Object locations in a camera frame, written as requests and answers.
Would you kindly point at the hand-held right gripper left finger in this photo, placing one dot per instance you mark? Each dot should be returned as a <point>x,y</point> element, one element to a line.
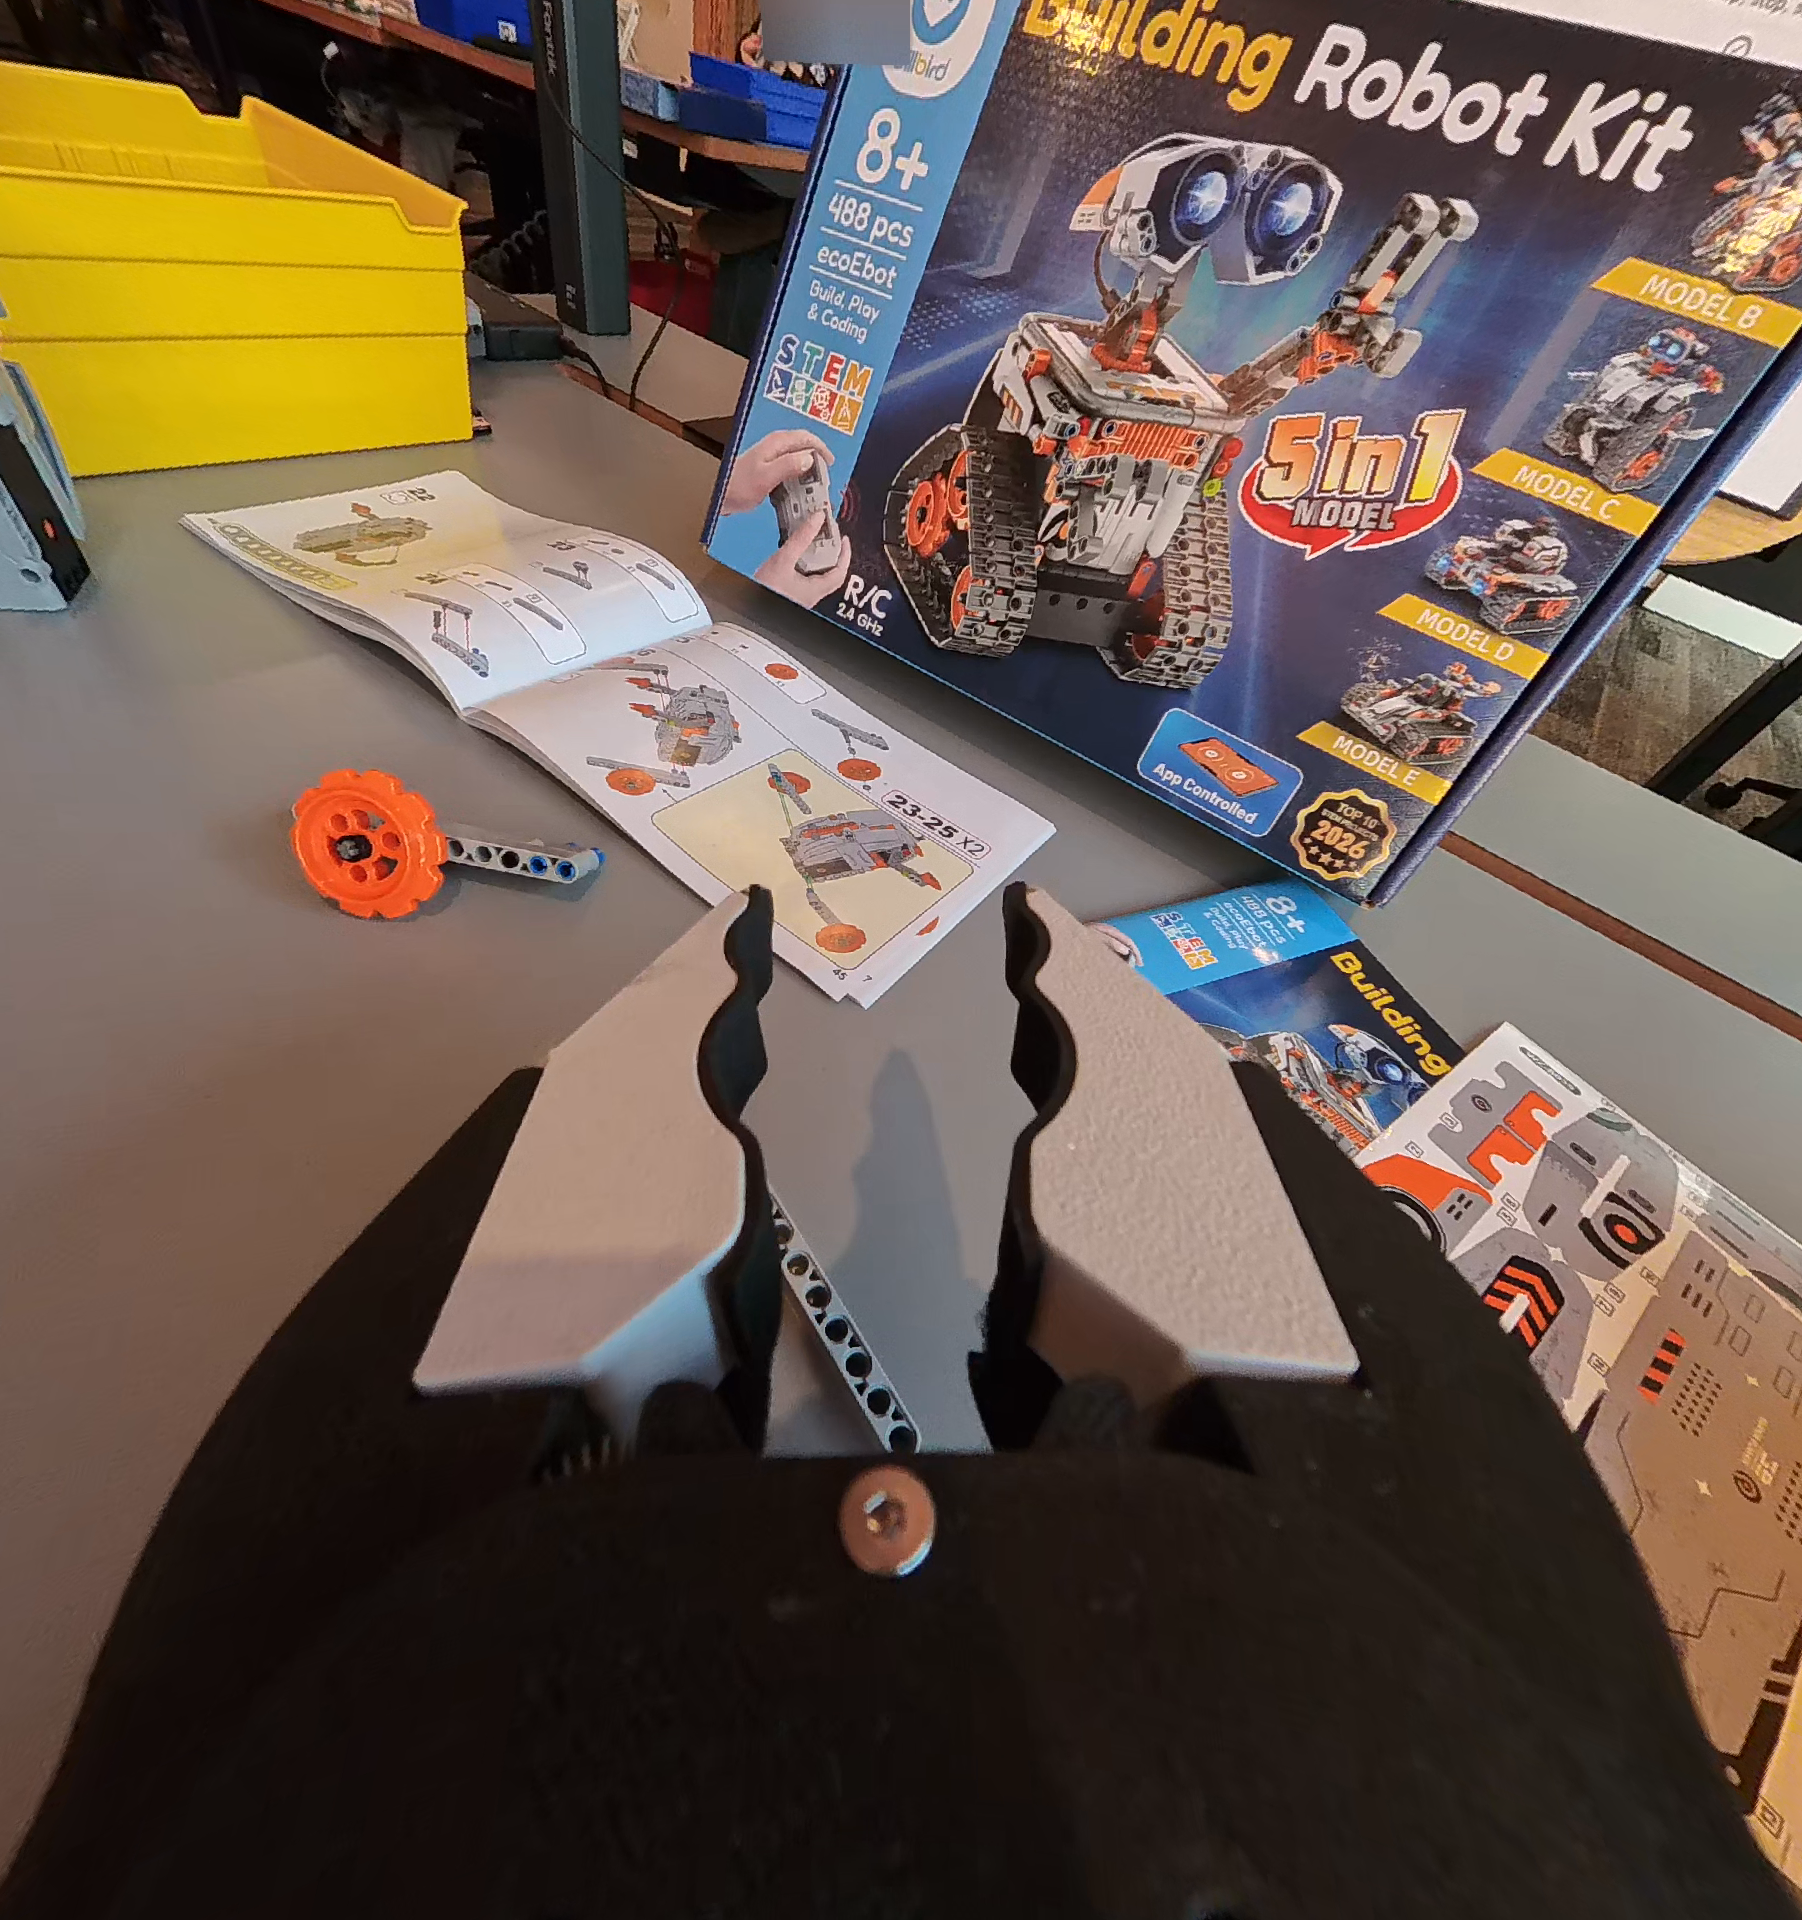
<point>586,1199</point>

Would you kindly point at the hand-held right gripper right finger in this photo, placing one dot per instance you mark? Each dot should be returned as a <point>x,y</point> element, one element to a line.
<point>1185,1199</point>

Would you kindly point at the light grey holed beam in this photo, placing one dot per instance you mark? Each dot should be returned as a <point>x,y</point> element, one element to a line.
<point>841,1335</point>

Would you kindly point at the white orange sticker sheet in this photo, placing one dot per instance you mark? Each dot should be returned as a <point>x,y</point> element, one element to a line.
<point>1515,1171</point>

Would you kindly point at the orange gear wheel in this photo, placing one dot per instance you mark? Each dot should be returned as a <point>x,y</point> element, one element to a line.
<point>399,811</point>

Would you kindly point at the yellow plastic bin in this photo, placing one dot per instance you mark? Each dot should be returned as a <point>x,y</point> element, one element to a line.
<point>241,375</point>

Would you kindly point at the blue instruction booklet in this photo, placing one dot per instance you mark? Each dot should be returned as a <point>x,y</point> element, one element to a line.
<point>1292,975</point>

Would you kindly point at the open instruction booklet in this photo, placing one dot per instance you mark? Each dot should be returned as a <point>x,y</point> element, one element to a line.
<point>541,645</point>

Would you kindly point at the brown sticker sheet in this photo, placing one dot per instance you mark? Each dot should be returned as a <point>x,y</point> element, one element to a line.
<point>1741,1501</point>

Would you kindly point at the grey robot model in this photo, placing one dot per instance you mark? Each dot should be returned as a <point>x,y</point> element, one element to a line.
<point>0,509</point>

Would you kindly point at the blue robot kit box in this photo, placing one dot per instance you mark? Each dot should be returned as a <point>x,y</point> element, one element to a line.
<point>992,224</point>

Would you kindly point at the dark grey flat device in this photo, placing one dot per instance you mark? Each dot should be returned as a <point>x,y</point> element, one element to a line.
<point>586,180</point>

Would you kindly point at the blue parts tray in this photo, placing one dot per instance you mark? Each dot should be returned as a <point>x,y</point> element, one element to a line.
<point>760,99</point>

